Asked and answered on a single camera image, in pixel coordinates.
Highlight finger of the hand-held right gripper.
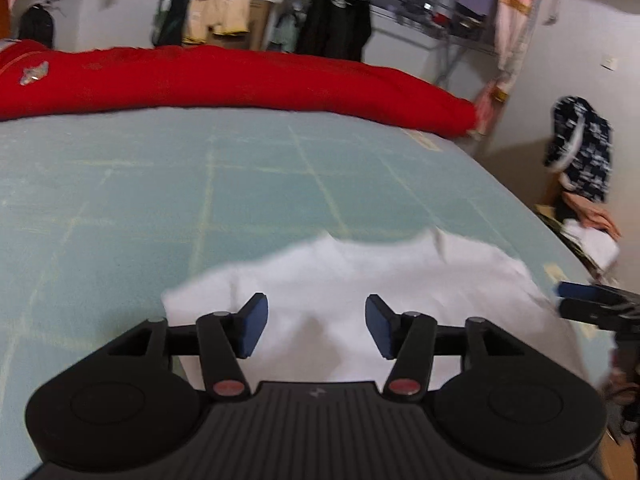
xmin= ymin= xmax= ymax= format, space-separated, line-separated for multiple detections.
xmin=558 ymin=299 xmax=640 ymax=332
xmin=556 ymin=281 xmax=640 ymax=306

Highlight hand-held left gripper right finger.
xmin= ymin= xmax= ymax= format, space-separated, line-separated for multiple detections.
xmin=365 ymin=294 xmax=526 ymax=402

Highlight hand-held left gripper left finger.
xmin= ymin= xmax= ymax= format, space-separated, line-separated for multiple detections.
xmin=107 ymin=293 xmax=269 ymax=402

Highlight white printed long-sleeve shirt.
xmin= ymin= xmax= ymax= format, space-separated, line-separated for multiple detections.
xmin=161 ymin=227 xmax=596 ymax=393

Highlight green patterned chair cushion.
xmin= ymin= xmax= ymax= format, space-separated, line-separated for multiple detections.
xmin=534 ymin=202 xmax=608 ymax=286

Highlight orange-pink cloth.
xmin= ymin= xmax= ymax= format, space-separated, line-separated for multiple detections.
xmin=562 ymin=191 xmax=623 ymax=238

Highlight red quilt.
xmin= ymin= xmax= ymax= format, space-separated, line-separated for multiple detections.
xmin=0 ymin=40 xmax=478 ymax=140

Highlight pink patterned curtain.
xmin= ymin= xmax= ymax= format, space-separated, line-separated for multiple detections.
xmin=472 ymin=0 xmax=543 ymax=136

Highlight metal drying rack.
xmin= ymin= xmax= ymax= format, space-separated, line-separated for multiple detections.
xmin=290 ymin=0 xmax=501 ymax=91

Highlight grey-green hanging garment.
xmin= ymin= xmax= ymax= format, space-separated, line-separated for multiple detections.
xmin=274 ymin=10 xmax=301 ymax=53

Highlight cardboard box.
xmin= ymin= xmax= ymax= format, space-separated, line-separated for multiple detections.
xmin=245 ymin=0 xmax=276 ymax=51

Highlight black jacket with badge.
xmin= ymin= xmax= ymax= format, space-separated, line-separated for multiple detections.
xmin=300 ymin=0 xmax=351 ymax=58

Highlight beige floral garment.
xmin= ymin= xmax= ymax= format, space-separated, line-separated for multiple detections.
xmin=182 ymin=0 xmax=211 ymax=45

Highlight beige shorts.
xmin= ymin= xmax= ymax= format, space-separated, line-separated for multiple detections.
xmin=205 ymin=0 xmax=251 ymax=37

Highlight black backpack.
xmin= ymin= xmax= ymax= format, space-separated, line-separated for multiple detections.
xmin=17 ymin=4 xmax=56 ymax=51

